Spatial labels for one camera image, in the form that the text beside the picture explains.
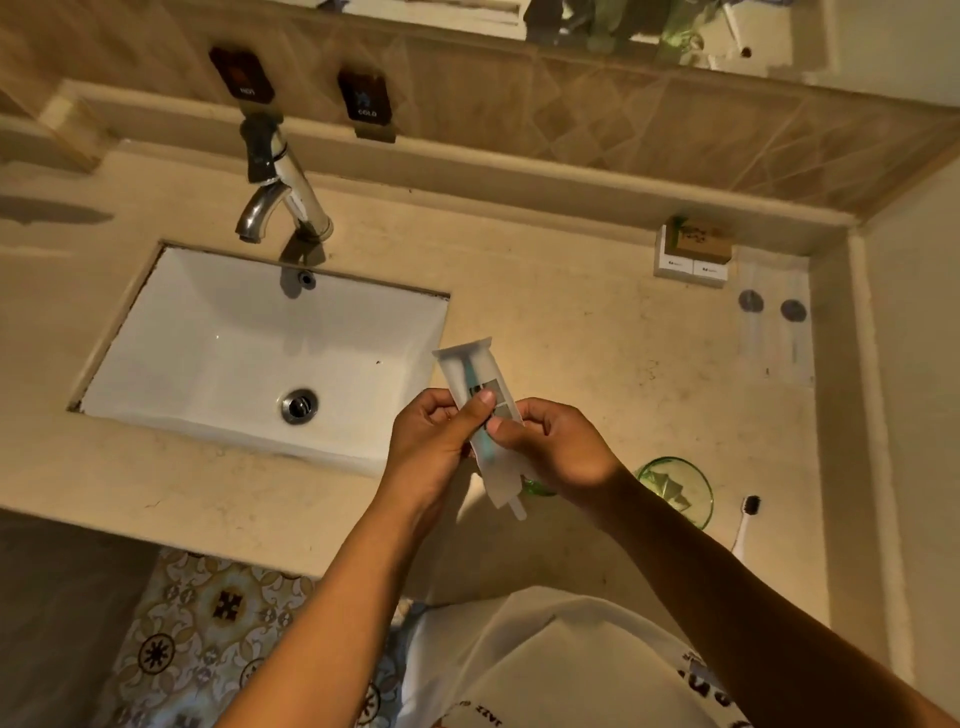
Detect person's right hand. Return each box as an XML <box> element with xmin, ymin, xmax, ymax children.
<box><xmin>486</xmin><ymin>397</ymin><xmax>633</xmax><ymax>513</ymax></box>

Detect person's left hand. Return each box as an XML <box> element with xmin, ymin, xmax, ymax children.
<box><xmin>378</xmin><ymin>387</ymin><xmax>498</xmax><ymax>528</ymax></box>

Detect translucent white toothbrush packet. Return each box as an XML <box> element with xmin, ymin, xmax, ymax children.
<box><xmin>432</xmin><ymin>337</ymin><xmax>529</xmax><ymax>523</ymax></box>

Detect person's right forearm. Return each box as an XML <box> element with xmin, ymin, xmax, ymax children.
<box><xmin>576</xmin><ymin>465</ymin><xmax>960</xmax><ymax>728</ymax></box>

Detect person's left forearm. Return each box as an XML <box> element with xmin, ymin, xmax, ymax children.
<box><xmin>216</xmin><ymin>487</ymin><xmax>460</xmax><ymax>728</ymax></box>

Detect teal toothbrush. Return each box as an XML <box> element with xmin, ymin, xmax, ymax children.
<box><xmin>460</xmin><ymin>355</ymin><xmax>496</xmax><ymax>463</ymax></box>

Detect chrome sink drain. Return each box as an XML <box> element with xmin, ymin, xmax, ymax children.
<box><xmin>281</xmin><ymin>387</ymin><xmax>320</xmax><ymax>426</ymax></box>

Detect green glass cup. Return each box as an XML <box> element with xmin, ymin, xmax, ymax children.
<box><xmin>635</xmin><ymin>456</ymin><xmax>715</xmax><ymax>533</ymax></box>

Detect white printed shirt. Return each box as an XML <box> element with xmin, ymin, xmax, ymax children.
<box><xmin>396</xmin><ymin>585</ymin><xmax>753</xmax><ymax>728</ymax></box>

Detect white toothbrush black bristles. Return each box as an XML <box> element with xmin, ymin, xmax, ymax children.
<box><xmin>730</xmin><ymin>494</ymin><xmax>763</xmax><ymax>564</ymax></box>

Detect white ceramic sink basin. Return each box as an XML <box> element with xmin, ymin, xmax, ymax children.
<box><xmin>78</xmin><ymin>243</ymin><xmax>450</xmax><ymax>478</ymax></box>

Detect brown cardboard box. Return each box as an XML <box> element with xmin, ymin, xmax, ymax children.
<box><xmin>664</xmin><ymin>217</ymin><xmax>735</xmax><ymax>266</ymax></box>

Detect chrome faucet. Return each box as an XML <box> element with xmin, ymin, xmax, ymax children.
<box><xmin>234</xmin><ymin>112</ymin><xmax>335</xmax><ymax>264</ymax></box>

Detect dark sign plate blue mark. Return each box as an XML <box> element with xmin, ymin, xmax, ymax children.
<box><xmin>336</xmin><ymin>69</ymin><xmax>394</xmax><ymax>127</ymax></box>

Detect dark sign plate red mark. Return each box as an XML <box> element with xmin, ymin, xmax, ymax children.
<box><xmin>208</xmin><ymin>45</ymin><xmax>276</xmax><ymax>105</ymax></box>

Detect wall mirror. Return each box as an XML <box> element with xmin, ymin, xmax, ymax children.
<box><xmin>270</xmin><ymin>0</ymin><xmax>960</xmax><ymax>108</ymax></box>

